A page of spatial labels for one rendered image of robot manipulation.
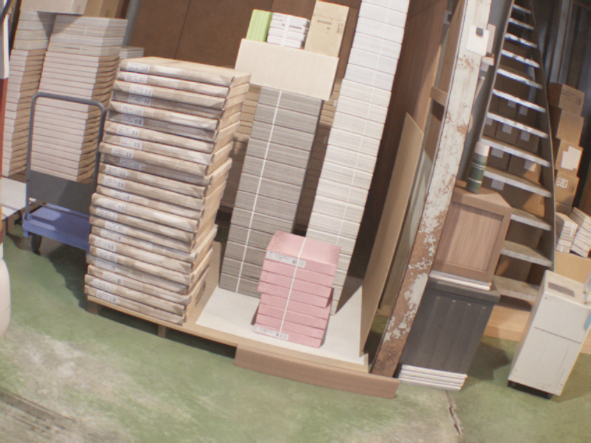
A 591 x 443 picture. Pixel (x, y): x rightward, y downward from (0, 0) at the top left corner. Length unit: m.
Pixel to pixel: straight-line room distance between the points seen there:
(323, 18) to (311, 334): 1.36
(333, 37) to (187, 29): 4.13
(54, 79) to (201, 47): 2.88
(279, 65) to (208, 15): 4.01
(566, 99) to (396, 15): 2.28
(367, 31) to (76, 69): 2.08
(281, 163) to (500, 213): 0.99
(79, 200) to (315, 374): 1.34
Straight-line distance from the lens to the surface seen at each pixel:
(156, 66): 2.36
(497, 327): 3.52
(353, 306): 3.13
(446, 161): 2.34
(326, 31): 2.74
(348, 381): 2.53
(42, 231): 3.09
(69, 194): 2.95
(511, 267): 4.46
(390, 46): 2.72
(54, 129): 4.17
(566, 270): 4.28
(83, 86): 4.03
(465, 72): 2.32
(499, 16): 3.29
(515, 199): 4.55
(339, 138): 2.74
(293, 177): 2.78
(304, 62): 2.72
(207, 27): 6.69
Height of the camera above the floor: 1.29
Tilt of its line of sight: 17 degrees down
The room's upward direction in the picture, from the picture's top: 13 degrees clockwise
